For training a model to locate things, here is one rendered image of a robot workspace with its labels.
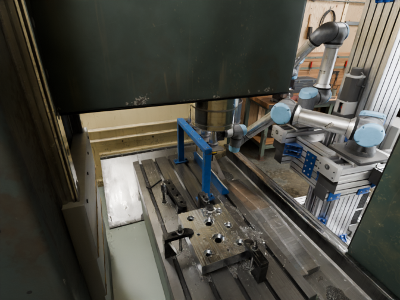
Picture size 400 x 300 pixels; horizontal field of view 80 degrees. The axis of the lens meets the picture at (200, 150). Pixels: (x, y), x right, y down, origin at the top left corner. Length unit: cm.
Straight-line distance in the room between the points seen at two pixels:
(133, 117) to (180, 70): 124
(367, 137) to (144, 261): 129
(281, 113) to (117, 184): 119
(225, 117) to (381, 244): 89
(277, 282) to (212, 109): 71
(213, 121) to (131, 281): 96
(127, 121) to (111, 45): 128
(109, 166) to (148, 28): 142
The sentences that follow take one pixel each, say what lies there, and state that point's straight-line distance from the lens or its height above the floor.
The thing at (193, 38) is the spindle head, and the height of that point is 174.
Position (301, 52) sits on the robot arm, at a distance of 187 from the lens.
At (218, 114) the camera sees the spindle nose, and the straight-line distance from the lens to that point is 75.
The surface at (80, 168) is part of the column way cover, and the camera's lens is 73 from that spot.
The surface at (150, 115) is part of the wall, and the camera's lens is 185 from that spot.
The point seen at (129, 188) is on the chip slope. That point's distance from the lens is 178.
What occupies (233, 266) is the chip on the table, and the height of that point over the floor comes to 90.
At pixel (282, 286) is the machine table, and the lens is 109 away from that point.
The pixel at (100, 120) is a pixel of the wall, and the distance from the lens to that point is 182.
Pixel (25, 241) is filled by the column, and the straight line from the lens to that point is 51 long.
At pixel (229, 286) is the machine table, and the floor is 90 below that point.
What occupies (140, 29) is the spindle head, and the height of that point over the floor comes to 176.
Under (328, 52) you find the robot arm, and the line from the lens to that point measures 190.
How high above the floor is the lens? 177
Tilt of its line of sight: 28 degrees down
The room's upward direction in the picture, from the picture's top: 1 degrees clockwise
